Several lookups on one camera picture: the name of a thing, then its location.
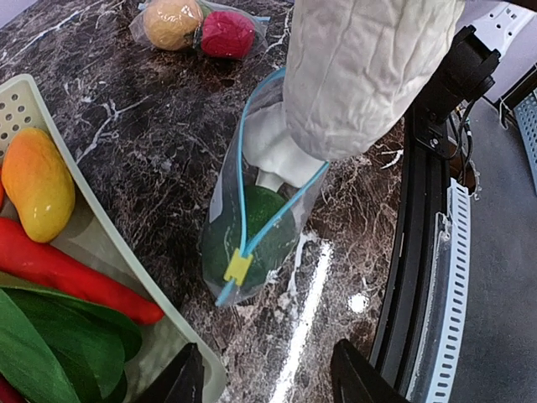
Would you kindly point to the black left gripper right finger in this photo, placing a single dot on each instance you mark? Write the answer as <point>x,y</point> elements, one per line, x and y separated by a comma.
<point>354,379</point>

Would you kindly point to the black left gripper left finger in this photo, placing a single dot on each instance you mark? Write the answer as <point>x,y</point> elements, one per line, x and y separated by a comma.
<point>182,380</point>

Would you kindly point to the dark green toy vegetable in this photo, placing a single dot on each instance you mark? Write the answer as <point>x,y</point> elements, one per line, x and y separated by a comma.
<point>269,247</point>

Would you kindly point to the beige perforated plastic basket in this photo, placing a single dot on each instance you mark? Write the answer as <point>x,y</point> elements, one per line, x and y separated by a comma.
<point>91,238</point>

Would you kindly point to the spare clear zip bag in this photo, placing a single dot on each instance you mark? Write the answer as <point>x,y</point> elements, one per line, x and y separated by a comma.
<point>236,173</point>

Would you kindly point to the white toy garlic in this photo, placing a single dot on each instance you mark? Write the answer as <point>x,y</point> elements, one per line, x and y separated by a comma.
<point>268,146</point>

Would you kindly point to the red toy apple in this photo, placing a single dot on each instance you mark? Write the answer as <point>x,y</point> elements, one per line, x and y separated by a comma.
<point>227,34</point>

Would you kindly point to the clear zip bag blue zipper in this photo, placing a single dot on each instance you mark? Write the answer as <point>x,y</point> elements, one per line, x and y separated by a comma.
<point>260,43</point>

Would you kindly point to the yellow peach toy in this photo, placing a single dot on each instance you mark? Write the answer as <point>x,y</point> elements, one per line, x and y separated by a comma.
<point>171,24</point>

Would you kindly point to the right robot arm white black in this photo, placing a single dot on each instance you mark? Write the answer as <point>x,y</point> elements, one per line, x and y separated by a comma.
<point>465,73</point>

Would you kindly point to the green white bok choy toy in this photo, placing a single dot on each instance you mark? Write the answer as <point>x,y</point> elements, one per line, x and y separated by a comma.
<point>57,348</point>

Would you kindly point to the red chili pepper toy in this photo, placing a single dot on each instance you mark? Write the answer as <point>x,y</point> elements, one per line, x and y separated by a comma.
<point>45,265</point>

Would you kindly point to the yellow orange mango toy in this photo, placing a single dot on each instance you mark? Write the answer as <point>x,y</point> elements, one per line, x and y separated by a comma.
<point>38,184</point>

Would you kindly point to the blue perforated background basket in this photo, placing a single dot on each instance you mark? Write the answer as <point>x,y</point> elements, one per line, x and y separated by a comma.
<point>526,114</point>

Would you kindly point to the white slotted cable duct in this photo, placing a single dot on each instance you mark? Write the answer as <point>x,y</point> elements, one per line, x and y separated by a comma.
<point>445,313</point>

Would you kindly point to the black front rail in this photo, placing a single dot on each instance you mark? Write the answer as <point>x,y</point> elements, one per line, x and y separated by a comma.
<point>409,329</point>

